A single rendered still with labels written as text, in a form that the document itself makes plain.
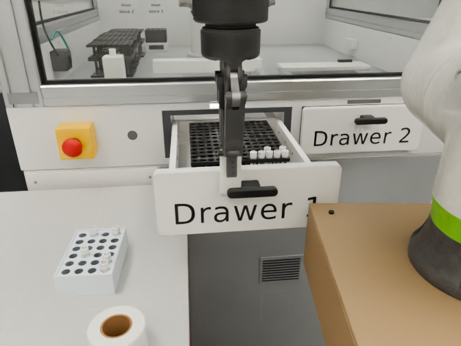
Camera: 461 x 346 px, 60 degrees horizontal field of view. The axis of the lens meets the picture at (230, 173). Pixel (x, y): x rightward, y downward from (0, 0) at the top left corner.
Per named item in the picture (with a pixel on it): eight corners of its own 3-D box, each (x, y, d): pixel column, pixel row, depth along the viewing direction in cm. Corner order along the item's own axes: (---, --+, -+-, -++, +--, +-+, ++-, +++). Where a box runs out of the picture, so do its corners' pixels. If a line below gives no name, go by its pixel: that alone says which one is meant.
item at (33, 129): (446, 152, 100) (460, 95, 93) (20, 170, 90) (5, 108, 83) (324, 75, 185) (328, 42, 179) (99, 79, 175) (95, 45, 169)
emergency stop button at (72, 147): (82, 158, 82) (79, 139, 81) (62, 158, 82) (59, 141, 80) (86, 152, 85) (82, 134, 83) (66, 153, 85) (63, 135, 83)
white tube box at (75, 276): (114, 294, 60) (112, 274, 58) (57, 296, 59) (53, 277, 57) (128, 245, 71) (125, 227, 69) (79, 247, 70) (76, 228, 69)
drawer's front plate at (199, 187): (334, 225, 66) (342, 165, 61) (158, 236, 63) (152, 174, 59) (331, 220, 68) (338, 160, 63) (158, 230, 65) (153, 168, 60)
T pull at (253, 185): (278, 196, 58) (278, 188, 58) (227, 199, 58) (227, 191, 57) (273, 185, 62) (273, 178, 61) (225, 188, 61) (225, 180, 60)
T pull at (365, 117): (387, 124, 89) (388, 118, 88) (355, 125, 88) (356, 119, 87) (380, 119, 92) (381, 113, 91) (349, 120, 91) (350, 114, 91)
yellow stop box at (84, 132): (94, 160, 85) (88, 128, 82) (59, 162, 84) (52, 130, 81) (98, 151, 90) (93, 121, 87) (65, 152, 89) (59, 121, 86)
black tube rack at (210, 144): (287, 190, 74) (289, 158, 71) (192, 195, 72) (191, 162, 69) (265, 146, 93) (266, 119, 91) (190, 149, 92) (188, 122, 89)
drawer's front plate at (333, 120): (417, 150, 96) (427, 105, 92) (300, 154, 94) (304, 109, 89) (414, 147, 98) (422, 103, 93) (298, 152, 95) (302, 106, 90)
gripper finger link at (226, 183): (241, 150, 57) (241, 152, 56) (240, 193, 60) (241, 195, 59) (219, 151, 56) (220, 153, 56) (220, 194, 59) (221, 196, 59)
